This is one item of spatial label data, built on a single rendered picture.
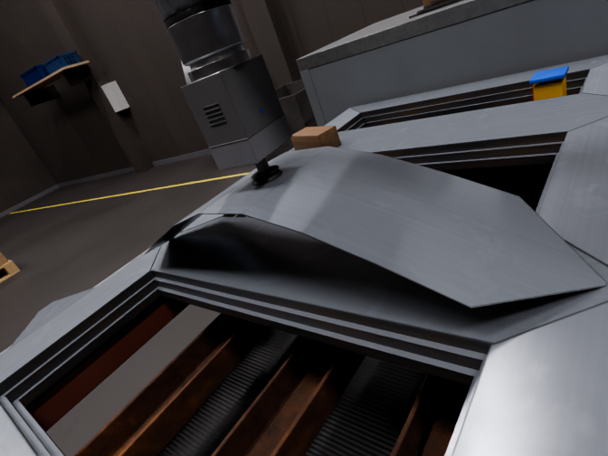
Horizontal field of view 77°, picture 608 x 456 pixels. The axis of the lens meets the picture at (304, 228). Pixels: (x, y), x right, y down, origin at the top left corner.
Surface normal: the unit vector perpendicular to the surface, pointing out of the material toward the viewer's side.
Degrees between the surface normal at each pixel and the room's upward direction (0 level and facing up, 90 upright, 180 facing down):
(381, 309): 0
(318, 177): 15
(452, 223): 24
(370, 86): 90
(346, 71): 90
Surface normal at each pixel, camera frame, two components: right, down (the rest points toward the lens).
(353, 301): -0.33, -0.84
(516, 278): 0.00, -0.75
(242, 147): -0.45, 0.54
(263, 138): 0.83, -0.05
